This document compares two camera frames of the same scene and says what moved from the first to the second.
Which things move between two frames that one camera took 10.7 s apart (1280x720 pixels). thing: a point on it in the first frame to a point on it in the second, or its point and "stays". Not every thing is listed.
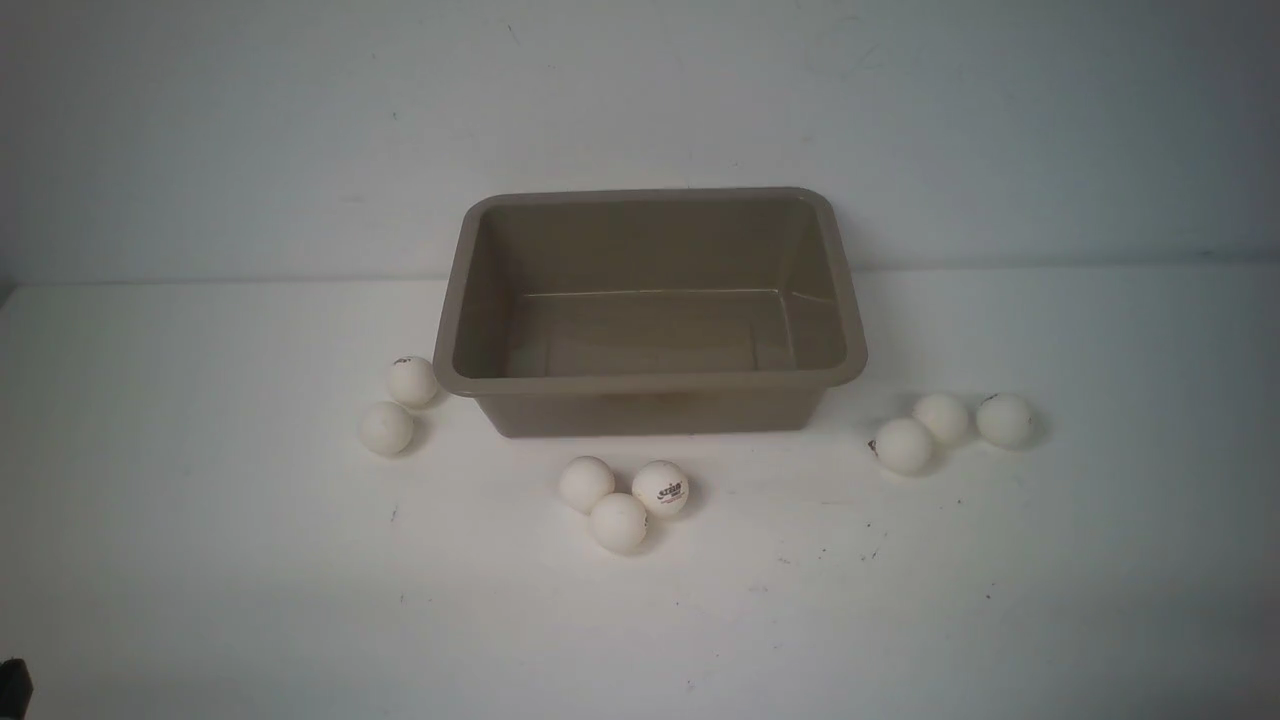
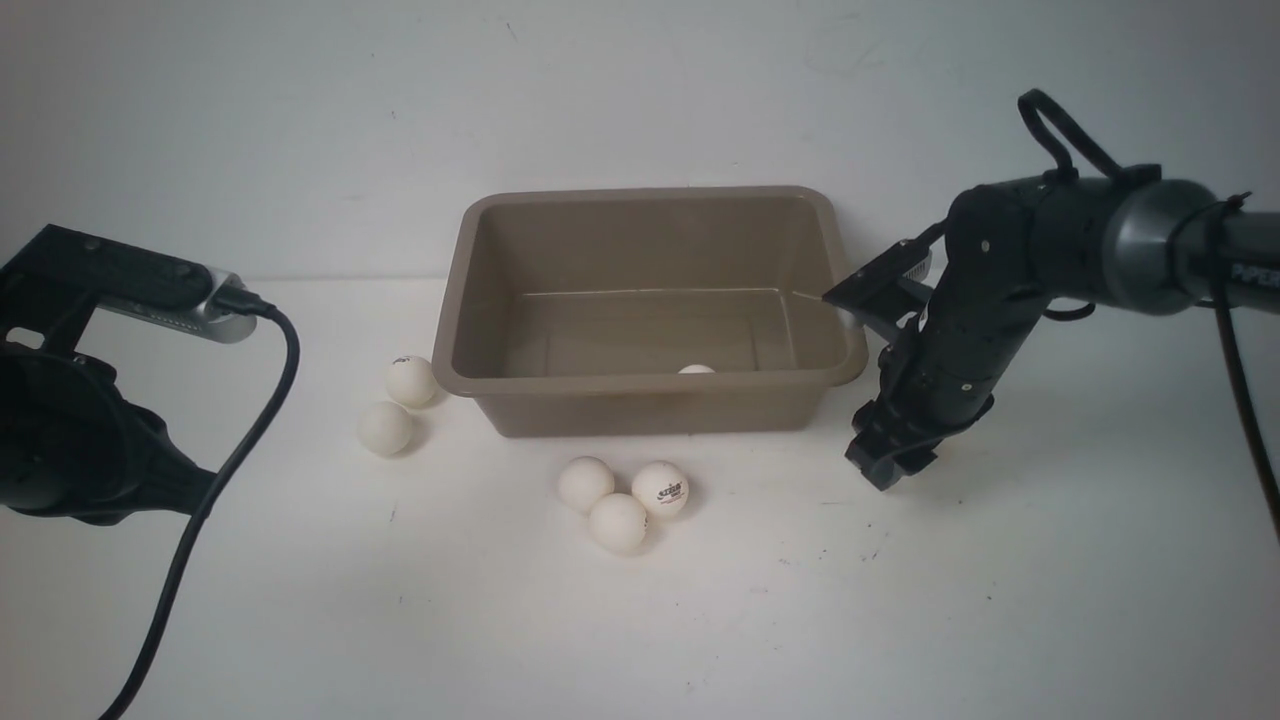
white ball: (386, 428) stays
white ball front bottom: (618, 522) stays
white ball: (412, 381) stays
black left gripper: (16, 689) to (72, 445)
